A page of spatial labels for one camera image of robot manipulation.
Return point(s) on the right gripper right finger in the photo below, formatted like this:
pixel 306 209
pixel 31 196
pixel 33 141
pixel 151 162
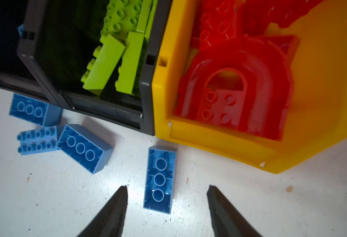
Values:
pixel 227 221

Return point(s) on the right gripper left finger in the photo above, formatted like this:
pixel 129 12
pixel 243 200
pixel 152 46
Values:
pixel 109 222

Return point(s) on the blue lego brick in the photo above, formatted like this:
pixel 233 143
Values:
pixel 35 111
pixel 86 148
pixel 39 140
pixel 160 178

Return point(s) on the red arch lego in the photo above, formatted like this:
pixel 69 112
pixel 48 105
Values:
pixel 245 86

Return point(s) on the green lego brick top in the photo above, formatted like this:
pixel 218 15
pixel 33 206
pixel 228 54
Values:
pixel 101 67

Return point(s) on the red lego brick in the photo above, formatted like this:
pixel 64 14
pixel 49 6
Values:
pixel 216 22

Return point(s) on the lone green lego brick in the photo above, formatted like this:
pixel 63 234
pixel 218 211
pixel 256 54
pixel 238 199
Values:
pixel 122 17

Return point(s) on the yellow plastic bin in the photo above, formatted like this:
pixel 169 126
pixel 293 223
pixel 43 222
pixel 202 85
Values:
pixel 317 115

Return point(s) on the left black bin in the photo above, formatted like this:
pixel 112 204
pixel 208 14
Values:
pixel 10 47

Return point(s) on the black bin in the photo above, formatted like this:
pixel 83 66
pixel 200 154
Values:
pixel 10 47
pixel 86 20

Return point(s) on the middle black bin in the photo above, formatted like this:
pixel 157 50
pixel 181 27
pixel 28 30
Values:
pixel 86 20

